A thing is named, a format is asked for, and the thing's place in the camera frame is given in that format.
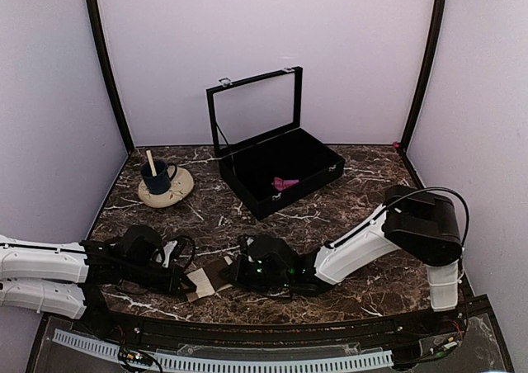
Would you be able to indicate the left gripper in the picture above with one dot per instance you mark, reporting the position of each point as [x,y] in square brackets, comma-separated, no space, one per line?
[171,285]

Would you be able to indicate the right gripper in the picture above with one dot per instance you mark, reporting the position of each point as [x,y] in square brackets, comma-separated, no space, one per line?
[237,267]

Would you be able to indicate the cream brown sock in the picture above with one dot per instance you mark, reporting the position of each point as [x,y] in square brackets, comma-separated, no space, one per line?
[207,279]

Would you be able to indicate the magenta purple sock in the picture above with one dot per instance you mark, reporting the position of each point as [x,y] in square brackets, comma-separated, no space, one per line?
[282,184]

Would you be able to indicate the black display box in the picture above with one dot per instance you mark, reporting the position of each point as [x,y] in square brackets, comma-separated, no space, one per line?
[257,135]

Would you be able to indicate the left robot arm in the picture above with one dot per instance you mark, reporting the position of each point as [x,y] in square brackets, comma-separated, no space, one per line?
[58,277]

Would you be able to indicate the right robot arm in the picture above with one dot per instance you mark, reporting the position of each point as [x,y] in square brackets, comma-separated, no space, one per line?
[421,222]

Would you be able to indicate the green circuit board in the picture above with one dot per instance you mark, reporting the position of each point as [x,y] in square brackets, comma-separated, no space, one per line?
[134,358]

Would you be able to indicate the dark blue mug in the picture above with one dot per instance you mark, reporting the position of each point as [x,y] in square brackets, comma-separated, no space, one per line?
[163,181]

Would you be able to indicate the wooden stir stick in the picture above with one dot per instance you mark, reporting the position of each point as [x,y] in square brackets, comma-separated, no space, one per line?
[151,163]

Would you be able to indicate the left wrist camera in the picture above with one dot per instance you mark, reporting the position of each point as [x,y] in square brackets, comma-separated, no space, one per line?
[172,250]

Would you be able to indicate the white cable duct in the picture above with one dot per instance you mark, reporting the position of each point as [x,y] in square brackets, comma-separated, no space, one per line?
[199,358]

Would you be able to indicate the black front rail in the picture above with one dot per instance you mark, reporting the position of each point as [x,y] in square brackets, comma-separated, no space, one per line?
[390,312]

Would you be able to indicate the left black frame post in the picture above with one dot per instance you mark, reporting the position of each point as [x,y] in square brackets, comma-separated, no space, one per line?
[104,61]

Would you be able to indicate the black frame post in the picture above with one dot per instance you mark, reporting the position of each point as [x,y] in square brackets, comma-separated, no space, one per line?
[424,74]
[104,61]

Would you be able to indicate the right black frame post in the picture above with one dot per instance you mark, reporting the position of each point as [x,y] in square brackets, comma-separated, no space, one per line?
[424,74]

